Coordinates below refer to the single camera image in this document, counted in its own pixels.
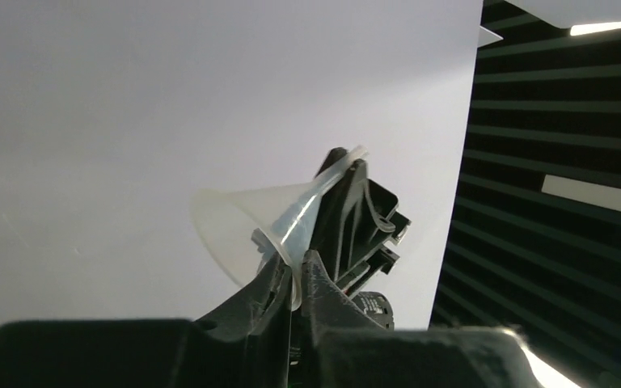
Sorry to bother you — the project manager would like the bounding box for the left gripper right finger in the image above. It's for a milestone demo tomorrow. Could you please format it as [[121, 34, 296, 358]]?
[[301, 250, 539, 387]]

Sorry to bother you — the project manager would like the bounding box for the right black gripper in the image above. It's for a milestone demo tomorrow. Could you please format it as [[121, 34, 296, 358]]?
[[310, 148, 411, 330]]

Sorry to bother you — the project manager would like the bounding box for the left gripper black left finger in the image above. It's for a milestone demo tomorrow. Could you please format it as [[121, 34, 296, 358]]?
[[0, 257, 292, 387]]

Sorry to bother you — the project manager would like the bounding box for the clear plastic funnel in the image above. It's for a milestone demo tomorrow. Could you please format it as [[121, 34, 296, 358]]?
[[189, 145, 368, 310]]

